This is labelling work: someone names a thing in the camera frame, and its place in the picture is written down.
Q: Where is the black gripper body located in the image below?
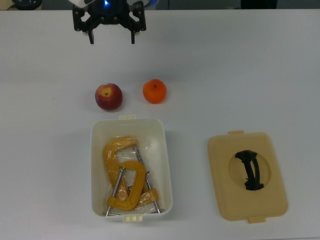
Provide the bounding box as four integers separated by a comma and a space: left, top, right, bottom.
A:
87, 5, 133, 26

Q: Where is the red toy apple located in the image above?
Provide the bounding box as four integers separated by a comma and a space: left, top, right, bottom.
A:
94, 82, 124, 112

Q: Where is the white plastic container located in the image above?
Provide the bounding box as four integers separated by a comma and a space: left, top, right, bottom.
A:
90, 114, 174, 223

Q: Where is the orange toy mandarin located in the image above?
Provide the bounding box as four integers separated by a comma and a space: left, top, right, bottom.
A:
142, 78, 167, 105

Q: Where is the large yellow C-clamp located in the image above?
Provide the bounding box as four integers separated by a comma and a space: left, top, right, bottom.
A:
102, 136, 165, 215

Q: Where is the small yellow C-clamp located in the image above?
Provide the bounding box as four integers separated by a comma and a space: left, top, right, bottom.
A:
104, 160, 147, 216

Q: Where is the beige plastic lid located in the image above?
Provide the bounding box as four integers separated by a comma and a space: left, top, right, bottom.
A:
206, 129, 289, 224

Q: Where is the black lid handle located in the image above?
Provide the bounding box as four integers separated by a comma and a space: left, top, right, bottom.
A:
234, 149, 266, 191

